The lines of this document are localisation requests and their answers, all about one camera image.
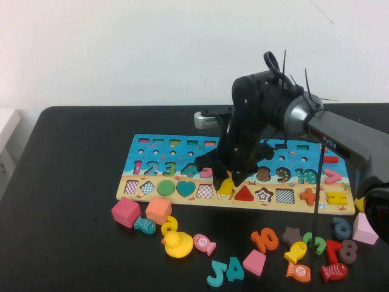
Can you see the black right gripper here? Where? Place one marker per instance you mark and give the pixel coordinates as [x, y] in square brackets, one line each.
[240, 152]

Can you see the yellow pentagon piece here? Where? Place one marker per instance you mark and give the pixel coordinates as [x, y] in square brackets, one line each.
[226, 188]

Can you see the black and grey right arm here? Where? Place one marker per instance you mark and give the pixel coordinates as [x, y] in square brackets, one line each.
[334, 134]

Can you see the red triangle piece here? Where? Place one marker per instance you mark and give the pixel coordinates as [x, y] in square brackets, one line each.
[244, 195]

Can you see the pink number five piece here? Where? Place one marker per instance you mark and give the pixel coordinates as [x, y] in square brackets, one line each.
[206, 174]

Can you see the teal heart piece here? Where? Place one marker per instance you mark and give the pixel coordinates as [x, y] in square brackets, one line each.
[186, 188]

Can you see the colourful wooden puzzle board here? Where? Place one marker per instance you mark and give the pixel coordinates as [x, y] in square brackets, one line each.
[182, 152]

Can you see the green circle piece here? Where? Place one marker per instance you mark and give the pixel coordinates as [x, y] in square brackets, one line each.
[166, 188]

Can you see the orange number ten piece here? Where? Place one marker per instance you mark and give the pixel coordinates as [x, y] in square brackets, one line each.
[257, 238]

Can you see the orange plus sign piece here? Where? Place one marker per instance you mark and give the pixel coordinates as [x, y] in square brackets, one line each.
[307, 196]

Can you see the yellow number six piece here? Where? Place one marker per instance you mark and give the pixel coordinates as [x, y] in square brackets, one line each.
[166, 227]

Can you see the brown star piece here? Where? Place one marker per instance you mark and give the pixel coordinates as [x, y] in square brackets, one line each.
[291, 234]

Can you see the pink trapezoid piece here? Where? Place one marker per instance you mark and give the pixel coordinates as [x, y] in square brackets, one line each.
[254, 262]

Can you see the teal number four piece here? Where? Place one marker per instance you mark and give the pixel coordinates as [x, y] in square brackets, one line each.
[234, 275]

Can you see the red minus sign piece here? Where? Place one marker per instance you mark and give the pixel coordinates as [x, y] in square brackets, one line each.
[332, 159]

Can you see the pink greater-than sign piece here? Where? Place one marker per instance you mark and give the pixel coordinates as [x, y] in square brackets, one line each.
[334, 176]

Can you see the yellow equals sign piece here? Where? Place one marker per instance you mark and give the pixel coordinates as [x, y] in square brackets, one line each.
[336, 198]

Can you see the green number three piece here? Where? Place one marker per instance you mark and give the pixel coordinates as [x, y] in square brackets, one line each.
[320, 244]

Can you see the grey-blue number nine piece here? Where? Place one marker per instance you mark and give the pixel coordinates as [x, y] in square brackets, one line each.
[335, 228]

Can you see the red number seven piece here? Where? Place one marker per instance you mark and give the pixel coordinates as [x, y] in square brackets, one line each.
[331, 254]

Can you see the brown number eight piece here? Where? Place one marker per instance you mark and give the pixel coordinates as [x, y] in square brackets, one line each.
[347, 251]

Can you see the pink fish marked five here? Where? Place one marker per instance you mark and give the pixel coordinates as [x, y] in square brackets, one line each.
[203, 242]

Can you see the orange wooden cube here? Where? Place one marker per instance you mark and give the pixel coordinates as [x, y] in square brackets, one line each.
[158, 210]

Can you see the yellow rubber duck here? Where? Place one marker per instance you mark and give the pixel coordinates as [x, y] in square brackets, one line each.
[177, 244]

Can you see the teal striped wooden fish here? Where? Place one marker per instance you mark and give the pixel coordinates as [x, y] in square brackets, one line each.
[146, 225]

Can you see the yellow striped wooden fish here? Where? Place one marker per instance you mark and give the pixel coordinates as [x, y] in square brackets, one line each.
[296, 251]

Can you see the magenta wooden cube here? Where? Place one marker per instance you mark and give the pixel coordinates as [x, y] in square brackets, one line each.
[126, 211]

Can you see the orange fish marked ten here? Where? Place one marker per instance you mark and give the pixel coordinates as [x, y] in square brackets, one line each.
[299, 270]

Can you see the yellow notched wooden cube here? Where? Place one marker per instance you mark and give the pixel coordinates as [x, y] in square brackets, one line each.
[360, 204]

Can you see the red wooden fish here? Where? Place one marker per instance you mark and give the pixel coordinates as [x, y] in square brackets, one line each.
[334, 271]

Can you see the light pink wooden cube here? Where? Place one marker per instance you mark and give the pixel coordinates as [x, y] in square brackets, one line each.
[363, 231]

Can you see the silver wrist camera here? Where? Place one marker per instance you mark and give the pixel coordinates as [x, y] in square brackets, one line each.
[205, 120]

